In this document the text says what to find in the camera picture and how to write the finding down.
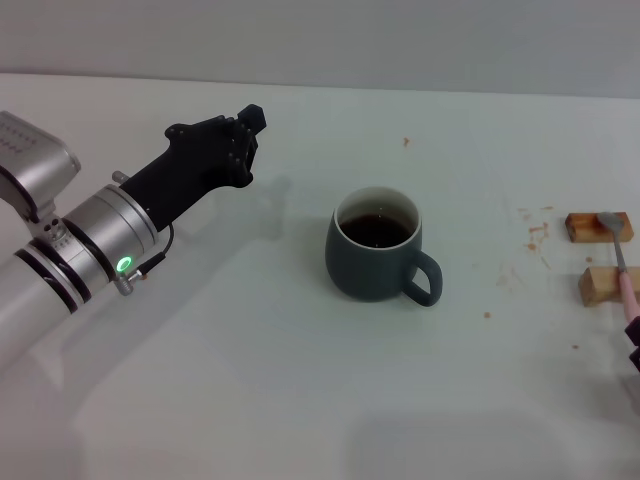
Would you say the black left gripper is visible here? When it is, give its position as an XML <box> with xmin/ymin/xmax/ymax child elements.
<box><xmin>119</xmin><ymin>103</ymin><xmax>268</xmax><ymax>232</ymax></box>

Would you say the pink handled metal spoon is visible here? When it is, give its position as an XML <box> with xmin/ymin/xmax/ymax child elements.
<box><xmin>596</xmin><ymin>211</ymin><xmax>640</xmax><ymax>320</ymax></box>

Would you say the dark grey ceramic cup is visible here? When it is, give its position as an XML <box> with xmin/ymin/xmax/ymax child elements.
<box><xmin>325</xmin><ymin>185</ymin><xmax>444</xmax><ymax>307</ymax></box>

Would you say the light wooden block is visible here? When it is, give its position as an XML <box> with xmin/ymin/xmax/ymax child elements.
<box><xmin>578</xmin><ymin>265</ymin><xmax>640</xmax><ymax>308</ymax></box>

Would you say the stained dark wooden block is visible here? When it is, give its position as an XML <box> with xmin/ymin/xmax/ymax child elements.
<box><xmin>565</xmin><ymin>211</ymin><xmax>634</xmax><ymax>244</ymax></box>

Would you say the dark coffee liquid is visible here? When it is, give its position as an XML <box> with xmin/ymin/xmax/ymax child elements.
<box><xmin>340</xmin><ymin>213</ymin><xmax>416</xmax><ymax>250</ymax></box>

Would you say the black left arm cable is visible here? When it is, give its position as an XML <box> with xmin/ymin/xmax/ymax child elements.
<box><xmin>130</xmin><ymin>222</ymin><xmax>175</xmax><ymax>281</ymax></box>

